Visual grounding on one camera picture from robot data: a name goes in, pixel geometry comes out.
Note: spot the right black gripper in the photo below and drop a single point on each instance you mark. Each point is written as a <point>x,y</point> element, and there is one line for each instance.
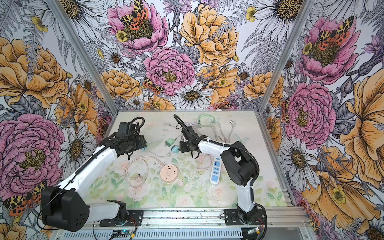
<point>182,147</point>

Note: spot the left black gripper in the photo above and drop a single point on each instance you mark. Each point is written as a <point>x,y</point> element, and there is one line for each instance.
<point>142,143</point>

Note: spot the round pink power socket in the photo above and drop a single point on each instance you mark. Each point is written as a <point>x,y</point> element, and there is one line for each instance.
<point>169,173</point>

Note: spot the teal charger with white cable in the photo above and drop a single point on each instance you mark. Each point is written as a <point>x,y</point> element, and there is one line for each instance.
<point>175,149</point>

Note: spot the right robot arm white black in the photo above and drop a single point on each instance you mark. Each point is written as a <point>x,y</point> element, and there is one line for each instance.
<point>241,166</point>

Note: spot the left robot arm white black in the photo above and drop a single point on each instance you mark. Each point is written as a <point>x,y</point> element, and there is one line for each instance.
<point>64,208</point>

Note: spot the green charger adapter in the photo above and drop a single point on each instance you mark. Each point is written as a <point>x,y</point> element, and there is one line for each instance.
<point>170,142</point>

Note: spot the white blue power strip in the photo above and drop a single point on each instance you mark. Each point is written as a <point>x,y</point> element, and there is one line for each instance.
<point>216,171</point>

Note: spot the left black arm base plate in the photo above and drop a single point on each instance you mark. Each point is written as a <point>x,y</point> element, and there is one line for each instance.
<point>132,218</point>

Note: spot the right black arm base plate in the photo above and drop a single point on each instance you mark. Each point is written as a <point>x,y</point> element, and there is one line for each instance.
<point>237,217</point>

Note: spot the aluminium front rail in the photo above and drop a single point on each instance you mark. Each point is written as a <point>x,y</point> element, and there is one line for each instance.
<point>285,217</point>

